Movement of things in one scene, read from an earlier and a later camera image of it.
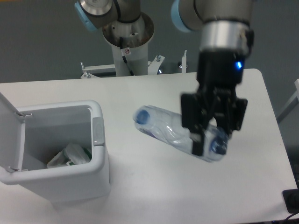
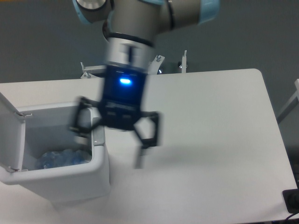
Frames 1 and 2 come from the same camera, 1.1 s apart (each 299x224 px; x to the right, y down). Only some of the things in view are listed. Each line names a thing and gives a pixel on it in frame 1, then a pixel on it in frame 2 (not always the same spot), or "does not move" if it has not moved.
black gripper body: x=219 y=71 → x=123 y=92
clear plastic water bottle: x=212 y=143 → x=66 y=157
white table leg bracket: x=292 y=103 does not move
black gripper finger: x=195 y=118 → x=83 y=101
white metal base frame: x=92 y=71 does not move
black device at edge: x=291 y=197 does not move
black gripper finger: x=230 y=117 → x=153 y=142
